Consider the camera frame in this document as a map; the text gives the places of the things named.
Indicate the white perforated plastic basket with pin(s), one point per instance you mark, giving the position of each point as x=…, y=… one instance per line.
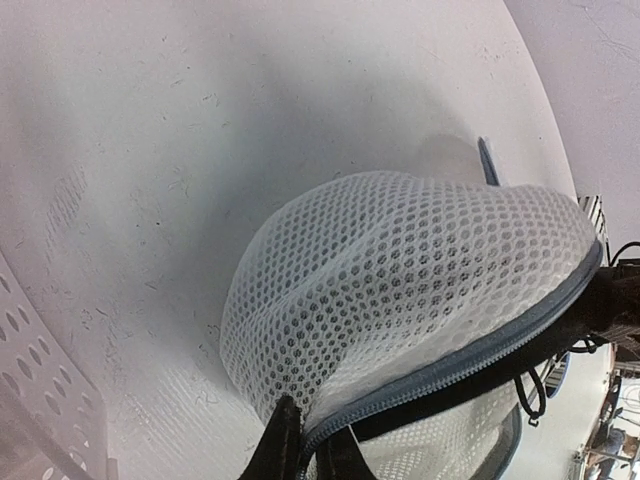
x=53, y=419

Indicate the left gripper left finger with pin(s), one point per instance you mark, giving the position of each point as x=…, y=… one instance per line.
x=276, y=456

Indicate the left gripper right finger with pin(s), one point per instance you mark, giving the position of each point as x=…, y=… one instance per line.
x=339, y=458

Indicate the white mesh laundry bag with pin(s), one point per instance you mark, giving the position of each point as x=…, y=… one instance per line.
x=379, y=288

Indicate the black bra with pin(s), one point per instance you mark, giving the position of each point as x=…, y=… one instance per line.
x=569, y=333

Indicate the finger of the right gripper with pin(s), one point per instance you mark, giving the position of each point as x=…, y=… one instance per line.
x=614, y=308

